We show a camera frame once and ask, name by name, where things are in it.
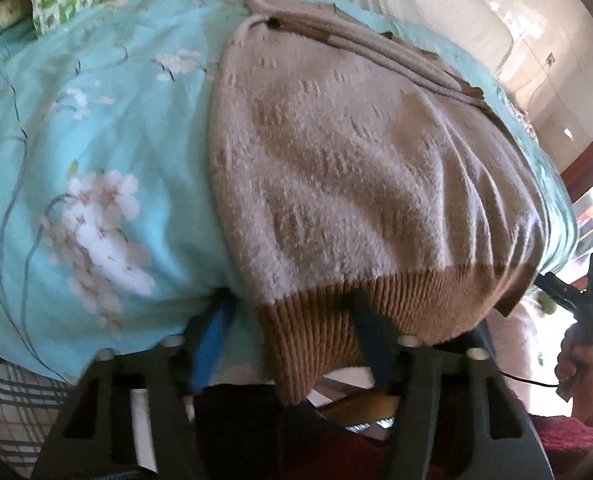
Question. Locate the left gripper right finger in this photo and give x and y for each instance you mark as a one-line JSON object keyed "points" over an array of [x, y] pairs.
{"points": [[455, 418]]}

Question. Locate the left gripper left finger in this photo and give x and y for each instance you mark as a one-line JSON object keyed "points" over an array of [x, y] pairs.
{"points": [[128, 417]]}

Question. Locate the beige knitted sweater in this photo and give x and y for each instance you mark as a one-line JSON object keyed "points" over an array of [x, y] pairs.
{"points": [[343, 159]]}

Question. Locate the person's right hand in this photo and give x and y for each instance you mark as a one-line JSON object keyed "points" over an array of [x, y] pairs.
{"points": [[575, 365]]}

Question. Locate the plaid checked cloth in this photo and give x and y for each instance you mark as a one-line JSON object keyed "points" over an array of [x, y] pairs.
{"points": [[29, 406]]}

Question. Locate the turquoise floral bed sheet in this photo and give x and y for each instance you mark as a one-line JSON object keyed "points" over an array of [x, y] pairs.
{"points": [[109, 232]]}

